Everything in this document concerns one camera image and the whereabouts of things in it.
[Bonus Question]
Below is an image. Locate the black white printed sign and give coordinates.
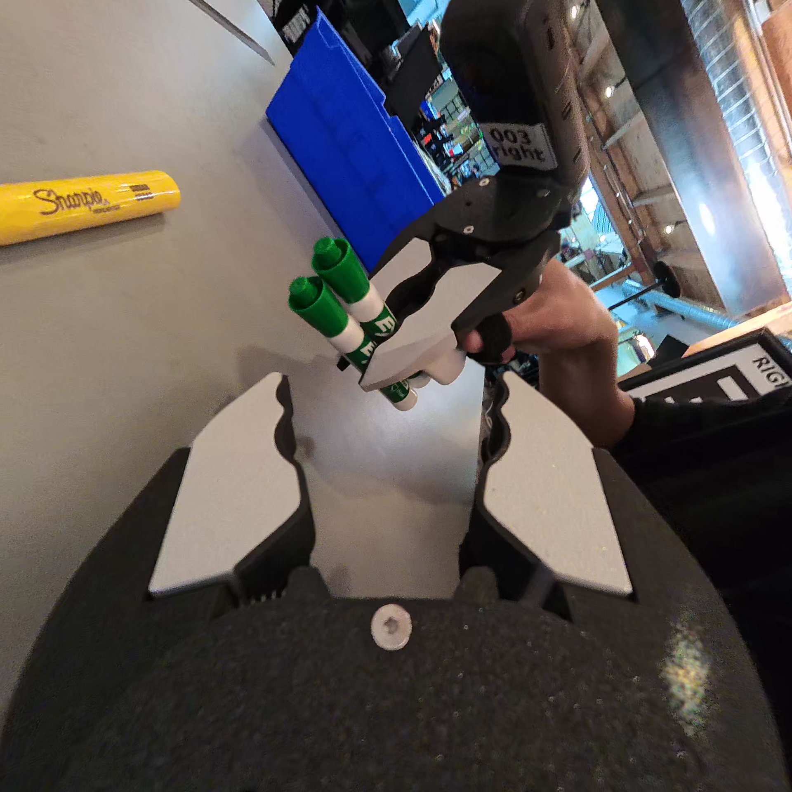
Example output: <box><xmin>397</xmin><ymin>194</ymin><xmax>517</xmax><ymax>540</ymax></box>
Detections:
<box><xmin>619</xmin><ymin>328</ymin><xmax>792</xmax><ymax>406</ymax></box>

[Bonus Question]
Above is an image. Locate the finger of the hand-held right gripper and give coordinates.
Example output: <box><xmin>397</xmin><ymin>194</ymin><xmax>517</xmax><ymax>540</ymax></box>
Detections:
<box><xmin>359</xmin><ymin>263</ymin><xmax>503</xmax><ymax>394</ymax></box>
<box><xmin>370</xmin><ymin>237</ymin><xmax>446</xmax><ymax>329</ymax></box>

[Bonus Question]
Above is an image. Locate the grey desk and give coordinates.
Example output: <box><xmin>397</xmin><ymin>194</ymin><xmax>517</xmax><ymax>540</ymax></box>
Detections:
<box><xmin>0</xmin><ymin>0</ymin><xmax>490</xmax><ymax>719</ymax></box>

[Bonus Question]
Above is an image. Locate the green dry erase marker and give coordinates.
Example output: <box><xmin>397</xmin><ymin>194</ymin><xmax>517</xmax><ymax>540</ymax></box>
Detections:
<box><xmin>311</xmin><ymin>237</ymin><xmax>434</xmax><ymax>389</ymax></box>
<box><xmin>288</xmin><ymin>275</ymin><xmax>419</xmax><ymax>412</ymax></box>

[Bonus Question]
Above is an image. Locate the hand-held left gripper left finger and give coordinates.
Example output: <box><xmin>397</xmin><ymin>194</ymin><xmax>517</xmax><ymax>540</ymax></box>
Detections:
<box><xmin>147</xmin><ymin>371</ymin><xmax>316</xmax><ymax>604</ymax></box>

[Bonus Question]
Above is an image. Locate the foil insulated ceiling duct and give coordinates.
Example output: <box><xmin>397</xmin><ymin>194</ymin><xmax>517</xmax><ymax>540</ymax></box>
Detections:
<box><xmin>681</xmin><ymin>0</ymin><xmax>792</xmax><ymax>211</ymax></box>

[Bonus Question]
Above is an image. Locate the person's right hand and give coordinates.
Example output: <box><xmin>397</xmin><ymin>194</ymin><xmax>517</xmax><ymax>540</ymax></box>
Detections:
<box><xmin>464</xmin><ymin>259</ymin><xmax>621</xmax><ymax>378</ymax></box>

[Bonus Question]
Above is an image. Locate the yellow highlighter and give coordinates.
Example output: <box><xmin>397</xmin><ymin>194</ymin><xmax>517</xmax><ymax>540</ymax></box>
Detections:
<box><xmin>0</xmin><ymin>170</ymin><xmax>182</xmax><ymax>247</ymax></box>

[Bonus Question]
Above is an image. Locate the slim silver pipe duct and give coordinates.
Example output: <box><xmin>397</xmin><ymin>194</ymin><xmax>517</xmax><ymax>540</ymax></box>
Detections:
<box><xmin>622</xmin><ymin>278</ymin><xmax>743</xmax><ymax>332</ymax></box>

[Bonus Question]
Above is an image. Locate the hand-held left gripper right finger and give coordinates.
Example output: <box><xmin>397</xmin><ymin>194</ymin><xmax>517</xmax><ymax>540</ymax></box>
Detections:
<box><xmin>461</xmin><ymin>370</ymin><xmax>635</xmax><ymax>620</ymax></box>

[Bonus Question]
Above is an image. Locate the blue plastic bin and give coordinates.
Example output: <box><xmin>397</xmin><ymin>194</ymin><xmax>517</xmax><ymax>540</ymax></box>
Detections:
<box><xmin>266</xmin><ymin>7</ymin><xmax>446</xmax><ymax>273</ymax></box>

